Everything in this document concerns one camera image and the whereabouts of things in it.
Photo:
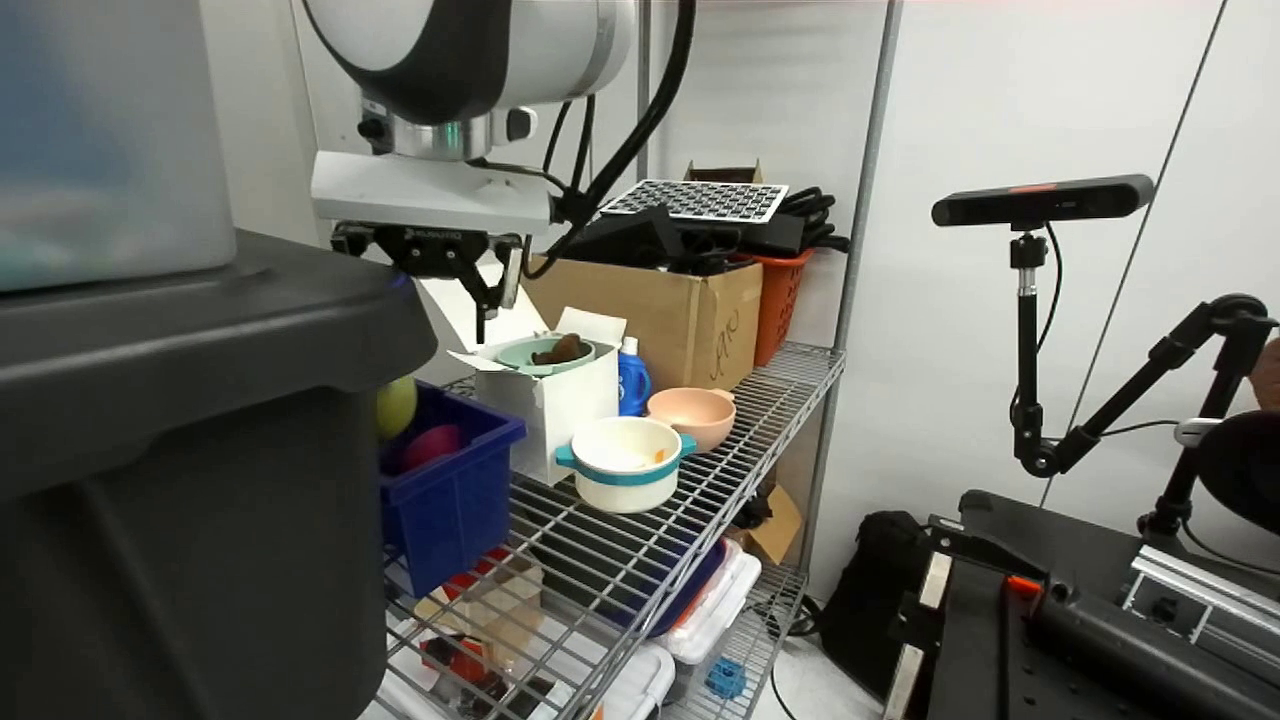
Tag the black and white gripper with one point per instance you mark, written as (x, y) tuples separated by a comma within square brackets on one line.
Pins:
[(367, 195)]

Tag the packet of coloured foam balls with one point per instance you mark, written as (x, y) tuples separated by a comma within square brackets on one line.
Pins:
[(392, 405)]

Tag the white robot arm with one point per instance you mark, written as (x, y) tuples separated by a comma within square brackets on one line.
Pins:
[(438, 89)]

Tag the pink ball in crate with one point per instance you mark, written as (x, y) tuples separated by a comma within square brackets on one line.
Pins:
[(428, 444)]

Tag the blue plastic crate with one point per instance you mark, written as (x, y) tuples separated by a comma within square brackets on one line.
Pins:
[(449, 515)]

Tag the green bowl with brown object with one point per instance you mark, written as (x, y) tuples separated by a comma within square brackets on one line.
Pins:
[(551, 355)]

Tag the white open cardboard box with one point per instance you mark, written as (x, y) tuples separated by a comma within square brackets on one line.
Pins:
[(551, 408)]

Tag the black equipment pile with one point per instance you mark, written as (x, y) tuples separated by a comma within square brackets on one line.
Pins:
[(663, 241)]

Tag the blue bottle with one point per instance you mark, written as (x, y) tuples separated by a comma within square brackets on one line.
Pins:
[(632, 376)]

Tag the brown cardboard box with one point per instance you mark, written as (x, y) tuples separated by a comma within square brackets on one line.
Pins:
[(694, 330)]

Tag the white computer keyboard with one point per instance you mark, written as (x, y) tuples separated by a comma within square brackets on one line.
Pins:
[(702, 201)]

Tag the white bowl with teal rim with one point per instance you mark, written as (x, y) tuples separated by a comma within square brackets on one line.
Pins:
[(625, 461)]

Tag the peach pink bowl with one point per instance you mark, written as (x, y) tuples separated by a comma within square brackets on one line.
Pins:
[(705, 415)]

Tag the orange plastic container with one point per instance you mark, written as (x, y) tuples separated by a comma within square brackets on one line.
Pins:
[(780, 283)]

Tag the large dark grey tote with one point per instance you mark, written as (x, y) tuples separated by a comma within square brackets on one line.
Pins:
[(191, 507)]

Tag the red items lower shelf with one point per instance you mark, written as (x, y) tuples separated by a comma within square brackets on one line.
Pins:
[(469, 661)]

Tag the translucent plastic storage bin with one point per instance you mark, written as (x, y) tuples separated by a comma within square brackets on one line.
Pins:
[(109, 150)]

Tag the black backpack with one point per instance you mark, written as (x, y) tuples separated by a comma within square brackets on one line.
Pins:
[(856, 624)]

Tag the black mounting table with clamps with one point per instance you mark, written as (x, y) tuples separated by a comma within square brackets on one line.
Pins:
[(1031, 614)]

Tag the metal wire shelf rack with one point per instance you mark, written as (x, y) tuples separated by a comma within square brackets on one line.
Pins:
[(573, 591)]

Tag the black stereo camera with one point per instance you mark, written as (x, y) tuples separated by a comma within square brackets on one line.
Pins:
[(1035, 205)]

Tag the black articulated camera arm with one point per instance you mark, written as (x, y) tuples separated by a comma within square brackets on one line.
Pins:
[(1243, 327)]

